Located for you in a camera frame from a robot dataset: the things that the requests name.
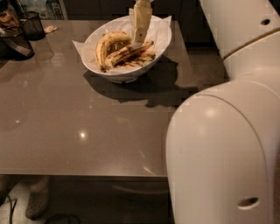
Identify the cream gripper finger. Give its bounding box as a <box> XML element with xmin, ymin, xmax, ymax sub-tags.
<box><xmin>132</xmin><ymin>0</ymin><xmax>152</xmax><ymax>48</ymax></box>

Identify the spotted banana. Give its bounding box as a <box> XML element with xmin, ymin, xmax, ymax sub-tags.
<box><xmin>105</xmin><ymin>40</ymin><xmax>154</xmax><ymax>69</ymax></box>
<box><xmin>116</xmin><ymin>50</ymin><xmax>156</xmax><ymax>68</ymax></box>

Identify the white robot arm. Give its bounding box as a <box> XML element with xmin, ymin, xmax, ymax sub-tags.
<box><xmin>166</xmin><ymin>0</ymin><xmax>280</xmax><ymax>224</ymax></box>

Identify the left curved banana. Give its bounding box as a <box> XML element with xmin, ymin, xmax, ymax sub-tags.
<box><xmin>95</xmin><ymin>31</ymin><xmax>131</xmax><ymax>71</ymax></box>

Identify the white bowl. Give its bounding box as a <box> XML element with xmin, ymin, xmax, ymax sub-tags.
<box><xmin>80</xmin><ymin>14</ymin><xmax>172</xmax><ymax>84</ymax></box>

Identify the small wrapped packet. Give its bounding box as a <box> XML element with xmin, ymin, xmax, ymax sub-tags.
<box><xmin>44</xmin><ymin>25</ymin><xmax>57</xmax><ymax>33</ymax></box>

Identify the black mesh pen cup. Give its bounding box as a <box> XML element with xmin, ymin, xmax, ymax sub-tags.
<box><xmin>19</xmin><ymin>11</ymin><xmax>46</xmax><ymax>41</ymax></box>

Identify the dark mesh basket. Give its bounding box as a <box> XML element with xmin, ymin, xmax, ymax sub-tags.
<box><xmin>0</xmin><ymin>27</ymin><xmax>34</xmax><ymax>60</ymax></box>

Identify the grey clog shoe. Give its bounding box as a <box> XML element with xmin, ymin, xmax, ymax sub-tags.
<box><xmin>25</xmin><ymin>176</ymin><xmax>50</xmax><ymax>220</ymax></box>

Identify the drawer handle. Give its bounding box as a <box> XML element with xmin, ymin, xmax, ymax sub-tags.
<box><xmin>112</xmin><ymin>185</ymin><xmax>169</xmax><ymax>195</ymax></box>

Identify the black floor cable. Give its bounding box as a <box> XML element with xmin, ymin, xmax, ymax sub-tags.
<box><xmin>0</xmin><ymin>194</ymin><xmax>18</xmax><ymax>224</ymax></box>

